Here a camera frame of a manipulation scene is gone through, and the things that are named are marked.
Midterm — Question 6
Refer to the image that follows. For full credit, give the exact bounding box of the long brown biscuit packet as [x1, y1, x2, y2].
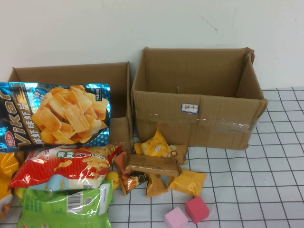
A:
[125, 153, 183, 177]

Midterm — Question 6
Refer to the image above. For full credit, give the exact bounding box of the blue shrimp chips bag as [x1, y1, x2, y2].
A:
[0, 82, 112, 152]

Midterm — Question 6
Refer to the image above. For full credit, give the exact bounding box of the yellow cake snack packet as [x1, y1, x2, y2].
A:
[134, 128, 172, 158]

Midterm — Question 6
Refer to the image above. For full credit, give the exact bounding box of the orange red snack packet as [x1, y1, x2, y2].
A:
[113, 151, 133, 173]

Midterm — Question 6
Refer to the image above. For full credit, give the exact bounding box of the small mustard snack packet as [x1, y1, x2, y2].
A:
[145, 173, 169, 198]

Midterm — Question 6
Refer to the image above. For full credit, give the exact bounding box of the plain yellow snack packet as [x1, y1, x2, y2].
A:
[167, 169, 208, 197]

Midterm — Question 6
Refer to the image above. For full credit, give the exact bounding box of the blue-bordered label on taped box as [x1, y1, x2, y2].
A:
[181, 102, 200, 115]

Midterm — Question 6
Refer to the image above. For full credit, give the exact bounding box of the taped cardboard box with label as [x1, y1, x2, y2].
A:
[131, 47, 269, 151]

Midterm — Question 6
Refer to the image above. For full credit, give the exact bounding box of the dark packet with orange picture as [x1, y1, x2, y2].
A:
[120, 171, 149, 197]

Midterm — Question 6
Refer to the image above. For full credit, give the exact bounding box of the yellow rubber duck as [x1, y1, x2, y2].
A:
[105, 171, 121, 190]

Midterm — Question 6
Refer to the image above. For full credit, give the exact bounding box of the cardboard box with red-lettered label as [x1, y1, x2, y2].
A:
[6, 61, 134, 154]

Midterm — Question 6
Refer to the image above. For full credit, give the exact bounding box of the dark pink foam cube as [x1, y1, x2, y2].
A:
[185, 196, 210, 224]

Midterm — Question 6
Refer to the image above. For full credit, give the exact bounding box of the light pink foam cube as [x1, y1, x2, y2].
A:
[164, 206, 190, 228]

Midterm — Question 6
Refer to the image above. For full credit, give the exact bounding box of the red original chips bag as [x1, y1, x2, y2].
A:
[8, 144, 123, 190]

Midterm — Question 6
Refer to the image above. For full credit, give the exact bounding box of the white grid tablecloth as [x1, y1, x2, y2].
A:
[0, 86, 304, 228]

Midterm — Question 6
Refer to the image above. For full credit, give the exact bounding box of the green chips bag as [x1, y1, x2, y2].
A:
[17, 180, 114, 228]

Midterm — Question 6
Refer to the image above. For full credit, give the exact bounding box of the orange chips bag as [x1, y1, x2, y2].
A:
[0, 152, 26, 220]

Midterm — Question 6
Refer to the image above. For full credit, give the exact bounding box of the brown snack packet with ring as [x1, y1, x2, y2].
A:
[166, 143, 190, 166]

